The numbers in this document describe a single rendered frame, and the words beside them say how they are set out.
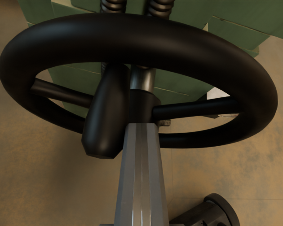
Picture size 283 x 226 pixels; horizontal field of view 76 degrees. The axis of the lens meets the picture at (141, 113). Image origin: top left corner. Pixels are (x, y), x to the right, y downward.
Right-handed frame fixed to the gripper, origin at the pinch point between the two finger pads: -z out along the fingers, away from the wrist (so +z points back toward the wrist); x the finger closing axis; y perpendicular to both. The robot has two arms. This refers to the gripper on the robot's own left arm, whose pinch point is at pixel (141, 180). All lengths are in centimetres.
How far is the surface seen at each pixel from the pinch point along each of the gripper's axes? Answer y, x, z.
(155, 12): 4.5, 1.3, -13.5
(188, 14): 4.0, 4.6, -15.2
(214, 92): -20.5, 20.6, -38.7
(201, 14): 4.0, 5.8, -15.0
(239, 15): 1.7, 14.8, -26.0
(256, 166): -96, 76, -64
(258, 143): -89, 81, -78
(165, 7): 4.9, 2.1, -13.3
